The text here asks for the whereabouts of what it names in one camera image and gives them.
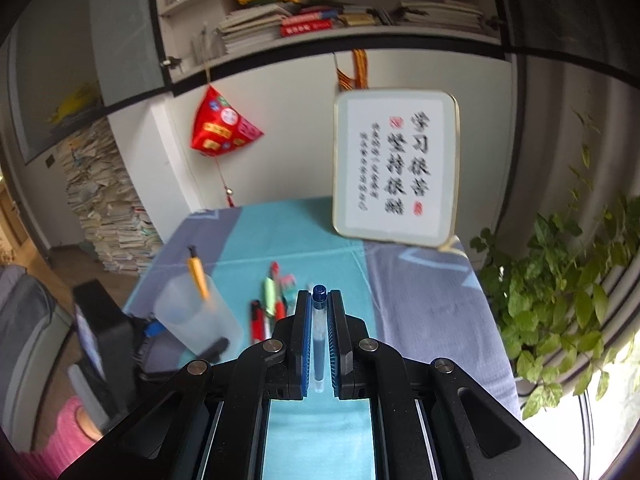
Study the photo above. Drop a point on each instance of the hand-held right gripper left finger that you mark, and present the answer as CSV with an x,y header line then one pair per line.
x,y
301,345

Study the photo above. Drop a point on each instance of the thick red book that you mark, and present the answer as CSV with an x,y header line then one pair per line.
x,y
306,30

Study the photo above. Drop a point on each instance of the small pink teal pen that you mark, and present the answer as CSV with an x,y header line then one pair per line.
x,y
288,281

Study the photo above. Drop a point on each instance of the grey sofa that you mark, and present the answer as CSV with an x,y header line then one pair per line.
x,y
30,350

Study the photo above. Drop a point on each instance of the blue patterned tablecloth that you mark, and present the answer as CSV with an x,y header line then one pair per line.
x,y
320,240

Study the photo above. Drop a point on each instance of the stack of grey booklets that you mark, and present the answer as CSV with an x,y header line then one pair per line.
x,y
250,27

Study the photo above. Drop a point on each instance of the thin red book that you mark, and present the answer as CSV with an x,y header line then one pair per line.
x,y
307,18

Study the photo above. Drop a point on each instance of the green leafy plant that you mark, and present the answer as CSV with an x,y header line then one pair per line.
x,y
560,290

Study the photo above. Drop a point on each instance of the red pyramid ornament with tassel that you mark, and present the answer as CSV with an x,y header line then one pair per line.
x,y
222,122

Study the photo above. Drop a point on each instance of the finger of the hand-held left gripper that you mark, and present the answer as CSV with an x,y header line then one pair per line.
x,y
151,329
216,348

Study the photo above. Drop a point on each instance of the glass cabinet door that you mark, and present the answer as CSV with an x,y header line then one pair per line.
x,y
125,30

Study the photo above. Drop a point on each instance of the framed calligraphy picture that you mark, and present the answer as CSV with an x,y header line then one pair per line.
x,y
395,165

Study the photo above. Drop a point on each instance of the slim red pen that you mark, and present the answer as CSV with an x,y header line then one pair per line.
x,y
280,305

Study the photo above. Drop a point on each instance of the frosted plastic cup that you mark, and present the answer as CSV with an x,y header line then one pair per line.
x,y
192,317

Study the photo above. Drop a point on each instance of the thick red pen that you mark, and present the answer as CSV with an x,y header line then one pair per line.
x,y
256,321

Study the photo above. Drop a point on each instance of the tall pile of papers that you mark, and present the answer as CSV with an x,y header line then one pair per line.
x,y
107,210

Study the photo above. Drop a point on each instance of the orange pen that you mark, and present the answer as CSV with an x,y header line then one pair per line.
x,y
198,277

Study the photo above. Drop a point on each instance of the pale green pen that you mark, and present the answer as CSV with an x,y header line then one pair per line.
x,y
270,294

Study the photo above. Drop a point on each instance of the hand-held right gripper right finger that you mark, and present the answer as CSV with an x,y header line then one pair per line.
x,y
336,345

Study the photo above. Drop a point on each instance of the clear pen with blue cap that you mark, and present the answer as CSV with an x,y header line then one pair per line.
x,y
318,330

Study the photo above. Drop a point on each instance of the stack of pale books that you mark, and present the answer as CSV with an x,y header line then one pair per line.
x,y
440,16

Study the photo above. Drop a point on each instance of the white wall shelf unit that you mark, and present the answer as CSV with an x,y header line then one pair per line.
x,y
320,45

